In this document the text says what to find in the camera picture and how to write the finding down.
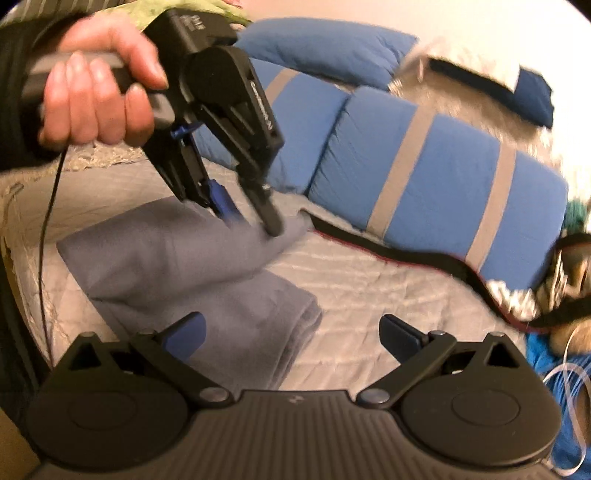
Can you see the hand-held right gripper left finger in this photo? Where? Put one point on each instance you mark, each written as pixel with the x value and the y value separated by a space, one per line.
pixel 187 339

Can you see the white ribbon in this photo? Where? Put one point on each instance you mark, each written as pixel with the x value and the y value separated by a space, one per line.
pixel 564 368

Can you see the plain blue bolster cushion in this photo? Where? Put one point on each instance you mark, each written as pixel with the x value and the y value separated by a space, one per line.
pixel 332 50

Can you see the silver foil wrapper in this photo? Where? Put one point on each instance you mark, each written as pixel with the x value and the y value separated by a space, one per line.
pixel 510 297

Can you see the small plush animal toy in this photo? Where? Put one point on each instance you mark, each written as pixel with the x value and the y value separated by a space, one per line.
pixel 575 267

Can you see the grey striped cloth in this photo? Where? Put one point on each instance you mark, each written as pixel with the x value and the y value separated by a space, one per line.
pixel 41 8

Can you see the person's left hand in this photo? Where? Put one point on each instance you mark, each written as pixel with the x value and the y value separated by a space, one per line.
pixel 92 101

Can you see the beige quilted bedspread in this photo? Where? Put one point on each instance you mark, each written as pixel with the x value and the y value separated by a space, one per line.
pixel 369 286

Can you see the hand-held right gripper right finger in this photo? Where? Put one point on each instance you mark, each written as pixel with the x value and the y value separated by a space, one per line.
pixel 397 341

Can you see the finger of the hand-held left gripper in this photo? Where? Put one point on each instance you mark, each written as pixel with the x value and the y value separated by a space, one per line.
pixel 272 221
pixel 224 203

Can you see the blue pillow with grey stripes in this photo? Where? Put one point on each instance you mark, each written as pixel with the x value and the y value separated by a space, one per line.
pixel 304 120
pixel 443 184

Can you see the tan plush ball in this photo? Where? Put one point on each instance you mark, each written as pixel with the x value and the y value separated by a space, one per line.
pixel 570 339

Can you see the grey fleece garment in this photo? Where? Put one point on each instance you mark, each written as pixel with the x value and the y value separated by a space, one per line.
pixel 184 267

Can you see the green cloth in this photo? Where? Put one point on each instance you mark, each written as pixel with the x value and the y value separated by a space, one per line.
pixel 138 11

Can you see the bright blue cloth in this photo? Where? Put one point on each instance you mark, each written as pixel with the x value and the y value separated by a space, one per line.
pixel 545 355

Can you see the teal yarn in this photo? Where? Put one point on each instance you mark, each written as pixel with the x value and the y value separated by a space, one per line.
pixel 575 214

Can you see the dark blue cushion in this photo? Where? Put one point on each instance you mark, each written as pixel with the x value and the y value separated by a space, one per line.
pixel 535 99

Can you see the white pillow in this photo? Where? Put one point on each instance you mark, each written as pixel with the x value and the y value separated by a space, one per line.
pixel 471 55

